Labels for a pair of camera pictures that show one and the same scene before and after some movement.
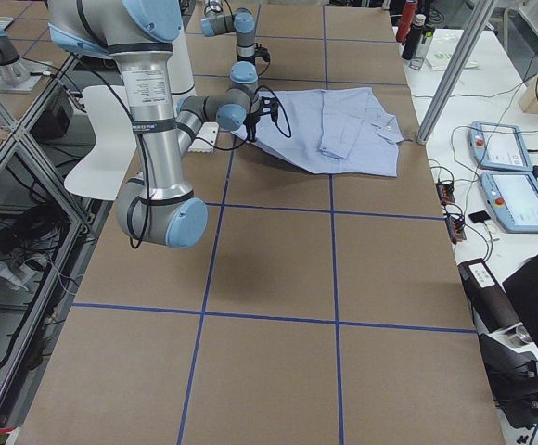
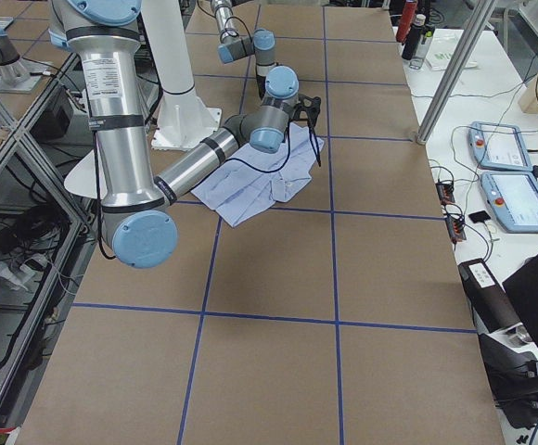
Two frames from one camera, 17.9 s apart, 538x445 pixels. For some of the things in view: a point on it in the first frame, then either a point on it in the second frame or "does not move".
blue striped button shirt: x=341 y=130 to x=247 y=182
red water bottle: x=406 y=19 does not move
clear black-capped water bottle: x=422 y=47 does not move
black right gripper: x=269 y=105 to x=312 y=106
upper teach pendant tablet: x=499 y=146 does not move
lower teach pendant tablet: x=518 y=202 does not move
